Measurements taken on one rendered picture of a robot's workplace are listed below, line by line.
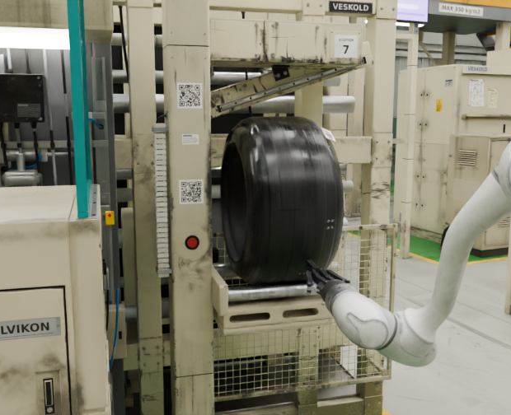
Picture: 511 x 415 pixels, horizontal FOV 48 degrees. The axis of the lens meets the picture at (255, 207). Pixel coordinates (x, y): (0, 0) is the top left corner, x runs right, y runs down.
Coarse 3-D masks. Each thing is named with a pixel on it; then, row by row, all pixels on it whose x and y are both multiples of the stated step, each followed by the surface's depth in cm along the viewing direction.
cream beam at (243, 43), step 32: (224, 32) 198; (256, 32) 201; (288, 32) 204; (320, 32) 207; (352, 32) 210; (224, 64) 214; (256, 64) 214; (288, 64) 214; (320, 64) 214; (352, 64) 214
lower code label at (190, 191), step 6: (180, 180) 175; (186, 180) 176; (192, 180) 176; (198, 180) 177; (180, 186) 176; (186, 186) 176; (192, 186) 177; (198, 186) 177; (180, 192) 176; (186, 192) 176; (192, 192) 177; (198, 192) 177; (180, 198) 176; (186, 198) 177; (192, 198) 177; (198, 198) 178
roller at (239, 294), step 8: (232, 288) 179; (240, 288) 179; (248, 288) 179; (256, 288) 180; (264, 288) 180; (272, 288) 181; (280, 288) 182; (288, 288) 182; (296, 288) 183; (304, 288) 183; (232, 296) 177; (240, 296) 178; (248, 296) 179; (256, 296) 180; (264, 296) 180; (272, 296) 181; (280, 296) 182; (288, 296) 184
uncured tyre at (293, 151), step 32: (256, 128) 175; (288, 128) 176; (320, 128) 180; (224, 160) 201; (256, 160) 168; (288, 160) 168; (320, 160) 170; (224, 192) 208; (256, 192) 166; (288, 192) 165; (320, 192) 168; (224, 224) 207; (256, 224) 167; (288, 224) 166; (320, 224) 169; (256, 256) 172; (288, 256) 171; (320, 256) 174
